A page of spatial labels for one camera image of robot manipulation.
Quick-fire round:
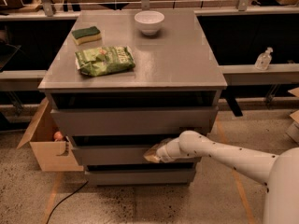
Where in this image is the grey drawer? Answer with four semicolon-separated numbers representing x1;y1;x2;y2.
51;106;218;136
70;134;202;167
85;162;196;186

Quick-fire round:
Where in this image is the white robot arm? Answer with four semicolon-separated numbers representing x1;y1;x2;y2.
144;131;299;224

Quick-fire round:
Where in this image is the grey bottom drawer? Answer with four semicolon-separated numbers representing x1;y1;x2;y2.
85;162;196;186

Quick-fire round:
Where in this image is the grey drawer cabinet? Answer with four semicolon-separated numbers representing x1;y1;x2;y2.
37;9;228;187

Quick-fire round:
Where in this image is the grey top drawer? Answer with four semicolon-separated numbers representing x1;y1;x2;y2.
51;106;218;136

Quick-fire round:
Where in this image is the orange round object in box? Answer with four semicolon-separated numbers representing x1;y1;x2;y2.
53;132;64;141

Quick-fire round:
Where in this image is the cardboard box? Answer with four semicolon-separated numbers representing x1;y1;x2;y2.
18;98;83;172

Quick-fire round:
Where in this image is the green chip bag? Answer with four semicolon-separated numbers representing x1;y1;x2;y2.
75;46;135;77

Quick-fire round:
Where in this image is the white ceramic bowl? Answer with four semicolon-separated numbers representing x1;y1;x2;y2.
135;10;164;35

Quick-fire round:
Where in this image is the green yellow sponge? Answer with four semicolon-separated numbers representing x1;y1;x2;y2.
71;26;101;45

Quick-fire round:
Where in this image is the cardboard piece right edge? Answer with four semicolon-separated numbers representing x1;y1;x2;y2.
286;87;299;144

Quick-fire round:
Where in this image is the clear sanitizer pump bottle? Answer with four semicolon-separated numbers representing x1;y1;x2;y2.
254;47;273;71

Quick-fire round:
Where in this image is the black floor cable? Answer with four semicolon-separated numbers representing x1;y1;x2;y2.
45;179;90;224

